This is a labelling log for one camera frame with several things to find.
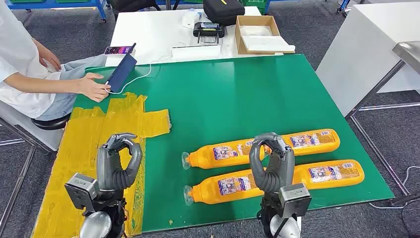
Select white bench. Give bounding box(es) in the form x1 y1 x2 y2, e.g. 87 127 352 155
0 100 65 152

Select white table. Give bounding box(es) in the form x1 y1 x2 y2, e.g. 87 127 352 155
105 5 284 67

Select person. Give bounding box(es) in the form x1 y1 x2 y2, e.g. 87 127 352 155
0 0 111 121

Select black remote controller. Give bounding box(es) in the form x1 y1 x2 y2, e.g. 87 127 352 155
193 22 226 44

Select black chair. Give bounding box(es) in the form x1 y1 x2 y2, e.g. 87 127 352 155
109 0 161 20

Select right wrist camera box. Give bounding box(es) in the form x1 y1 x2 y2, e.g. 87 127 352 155
278 183 313 219

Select orange detergent bottle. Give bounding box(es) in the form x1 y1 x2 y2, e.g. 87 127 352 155
262 128 341 158
181 138 265 171
183 172 263 207
293 159 366 191

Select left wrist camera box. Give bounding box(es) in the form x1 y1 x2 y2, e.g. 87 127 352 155
64 173 99 211

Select green plastic crate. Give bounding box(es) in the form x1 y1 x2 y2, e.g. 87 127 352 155
238 0 268 15

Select robot left hand grey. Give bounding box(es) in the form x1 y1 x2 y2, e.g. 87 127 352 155
97 133 143 191

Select person's left hand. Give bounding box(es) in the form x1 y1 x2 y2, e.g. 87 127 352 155
39 49 62 72

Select smartphone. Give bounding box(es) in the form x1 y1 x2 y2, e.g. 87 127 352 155
104 45 136 56

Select white floor cable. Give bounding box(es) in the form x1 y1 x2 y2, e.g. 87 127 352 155
367 166 420 209

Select blue cart frame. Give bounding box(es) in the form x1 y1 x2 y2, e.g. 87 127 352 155
336 0 352 17

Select white sheet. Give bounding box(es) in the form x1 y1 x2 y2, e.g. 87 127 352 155
241 35 296 53

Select blue metal rack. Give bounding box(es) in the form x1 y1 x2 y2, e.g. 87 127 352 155
6 0 108 23

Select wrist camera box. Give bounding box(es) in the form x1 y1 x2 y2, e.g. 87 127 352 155
278 183 313 219
64 173 99 211

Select stainless steel table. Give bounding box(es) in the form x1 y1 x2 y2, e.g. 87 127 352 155
345 41 420 198

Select black carrying case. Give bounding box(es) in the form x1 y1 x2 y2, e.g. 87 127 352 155
203 0 246 27

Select open cardboard box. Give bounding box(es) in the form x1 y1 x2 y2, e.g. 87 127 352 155
234 15 296 56

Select white cabinet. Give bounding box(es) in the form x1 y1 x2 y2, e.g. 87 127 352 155
315 1 420 117

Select metal frame leg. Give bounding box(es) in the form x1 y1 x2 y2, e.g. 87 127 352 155
0 118 56 231

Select person's right hand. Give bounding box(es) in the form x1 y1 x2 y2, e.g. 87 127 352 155
76 72 111 103

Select white plastic bag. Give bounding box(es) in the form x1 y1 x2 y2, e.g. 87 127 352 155
240 25 273 37

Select white charging cable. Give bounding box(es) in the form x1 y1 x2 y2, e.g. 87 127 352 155
105 55 173 95

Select green table mat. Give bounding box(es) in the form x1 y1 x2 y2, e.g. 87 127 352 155
72 54 395 234

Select white plastic pack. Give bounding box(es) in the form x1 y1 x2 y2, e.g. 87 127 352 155
182 8 202 29

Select flat white box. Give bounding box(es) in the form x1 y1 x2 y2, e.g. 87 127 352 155
171 44 222 60

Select black stool seat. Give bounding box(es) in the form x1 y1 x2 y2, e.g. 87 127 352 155
31 113 72 131

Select yellow taped cardboard sheet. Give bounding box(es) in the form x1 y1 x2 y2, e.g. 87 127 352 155
32 92 172 238

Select robot right hand grey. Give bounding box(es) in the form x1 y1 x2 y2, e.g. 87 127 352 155
249 132 295 194

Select tablet with dark blue cover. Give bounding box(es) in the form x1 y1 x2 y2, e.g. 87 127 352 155
105 43 138 94

